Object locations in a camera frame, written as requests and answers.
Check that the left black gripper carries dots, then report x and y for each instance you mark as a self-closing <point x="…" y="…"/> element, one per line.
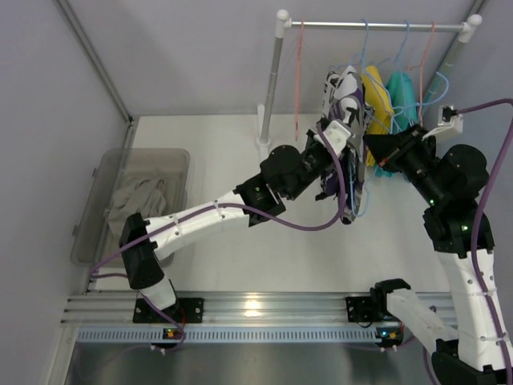
<point x="321" y="150"/>

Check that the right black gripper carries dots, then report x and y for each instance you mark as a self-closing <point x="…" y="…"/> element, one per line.
<point x="395" y="148"/>

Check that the blue hanger with patterned garment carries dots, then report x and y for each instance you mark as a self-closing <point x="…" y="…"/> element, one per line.
<point x="359" y="210"/>

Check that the purple patterned garment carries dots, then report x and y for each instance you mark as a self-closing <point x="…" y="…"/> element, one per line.
<point x="343" y="100"/>

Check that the pink wire hanger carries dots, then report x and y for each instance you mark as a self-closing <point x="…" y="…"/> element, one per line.
<point x="297" y="95"/>

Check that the grey trousers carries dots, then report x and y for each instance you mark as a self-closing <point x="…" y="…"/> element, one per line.
<point x="144" y="195"/>

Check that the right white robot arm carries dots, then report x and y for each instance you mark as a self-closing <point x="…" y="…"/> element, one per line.
<point x="478" y="350"/>

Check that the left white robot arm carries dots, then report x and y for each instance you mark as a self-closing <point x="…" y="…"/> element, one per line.
<point x="284" y="175"/>

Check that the blue hanger with yellow garment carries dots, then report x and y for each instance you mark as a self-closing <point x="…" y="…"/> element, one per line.
<point x="364" y="44"/>

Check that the blue hanger with teal garment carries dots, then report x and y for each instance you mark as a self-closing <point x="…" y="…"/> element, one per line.
<point x="401" y="52"/>

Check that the far right pink hanger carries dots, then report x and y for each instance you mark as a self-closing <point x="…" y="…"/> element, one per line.
<point x="420" y="68"/>

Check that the yellow garment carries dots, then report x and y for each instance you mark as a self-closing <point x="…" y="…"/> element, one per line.
<point x="380" y="112"/>

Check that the teal garment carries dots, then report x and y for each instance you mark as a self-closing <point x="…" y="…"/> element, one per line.
<point x="396" y="110"/>

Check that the white metal clothes rack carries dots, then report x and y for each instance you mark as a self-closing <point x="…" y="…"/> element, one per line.
<point x="464" y="32"/>

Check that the grey plastic bin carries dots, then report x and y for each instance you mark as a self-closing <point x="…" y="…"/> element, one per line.
<point x="93" y="239"/>

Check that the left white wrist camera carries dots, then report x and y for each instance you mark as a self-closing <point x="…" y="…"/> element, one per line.
<point x="334" y="137"/>

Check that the grey slotted cable duct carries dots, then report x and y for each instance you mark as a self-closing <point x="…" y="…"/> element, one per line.
<point x="230" y="334"/>

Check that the aluminium mounting rail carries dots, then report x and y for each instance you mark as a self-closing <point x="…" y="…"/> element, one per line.
<point x="117" y="308"/>

